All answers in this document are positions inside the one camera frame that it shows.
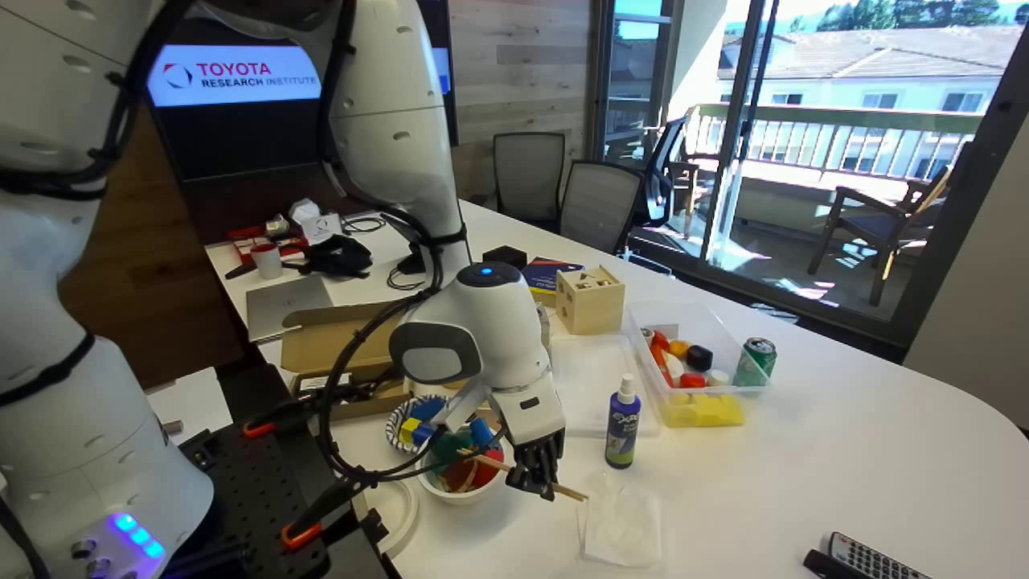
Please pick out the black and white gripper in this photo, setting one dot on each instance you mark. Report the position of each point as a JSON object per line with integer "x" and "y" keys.
{"x": 533, "y": 417}

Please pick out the wooden chopstick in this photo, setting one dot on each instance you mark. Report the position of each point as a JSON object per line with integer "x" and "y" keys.
{"x": 504, "y": 464}

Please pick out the white bowl with blocks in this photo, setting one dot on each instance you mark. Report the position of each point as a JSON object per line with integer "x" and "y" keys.
{"x": 462, "y": 467}

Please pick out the patterned plate with blocks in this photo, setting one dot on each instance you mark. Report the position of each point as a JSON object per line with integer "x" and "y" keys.
{"x": 412, "y": 422}

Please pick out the blue glue bottle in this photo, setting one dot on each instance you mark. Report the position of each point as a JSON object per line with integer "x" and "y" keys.
{"x": 623, "y": 425}

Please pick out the clear plastic bag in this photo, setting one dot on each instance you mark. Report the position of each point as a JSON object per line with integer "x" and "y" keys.
{"x": 623, "y": 522}

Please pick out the wooden shape sorter box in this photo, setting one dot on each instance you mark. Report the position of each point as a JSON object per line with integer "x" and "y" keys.
{"x": 589, "y": 300}

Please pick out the blue and red book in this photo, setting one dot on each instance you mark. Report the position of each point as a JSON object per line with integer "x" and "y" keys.
{"x": 541, "y": 276}

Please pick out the black small box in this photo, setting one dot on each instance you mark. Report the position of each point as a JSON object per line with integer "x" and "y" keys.
{"x": 505, "y": 255}

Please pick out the black orange clamp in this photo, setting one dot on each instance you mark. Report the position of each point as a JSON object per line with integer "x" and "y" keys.
{"x": 287, "y": 417}
{"x": 325, "y": 517}

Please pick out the green soda can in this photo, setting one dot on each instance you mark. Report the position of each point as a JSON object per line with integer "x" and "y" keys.
{"x": 757, "y": 360}

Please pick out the open cardboard box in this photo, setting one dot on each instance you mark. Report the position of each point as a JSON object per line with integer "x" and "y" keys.
{"x": 316, "y": 339}

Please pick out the grey office chair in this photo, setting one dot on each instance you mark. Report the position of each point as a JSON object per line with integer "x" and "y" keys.
{"x": 528, "y": 170}
{"x": 599, "y": 203}

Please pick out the black cloth bundle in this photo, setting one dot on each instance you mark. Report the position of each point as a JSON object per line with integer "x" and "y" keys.
{"x": 340, "y": 259}

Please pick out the black remote control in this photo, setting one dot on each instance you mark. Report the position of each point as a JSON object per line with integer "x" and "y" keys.
{"x": 847, "y": 558}

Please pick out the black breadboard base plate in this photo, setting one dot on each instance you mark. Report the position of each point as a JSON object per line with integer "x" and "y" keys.
{"x": 263, "y": 482}

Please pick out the wall television screen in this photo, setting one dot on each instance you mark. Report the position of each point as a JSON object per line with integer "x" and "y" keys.
{"x": 264, "y": 84}

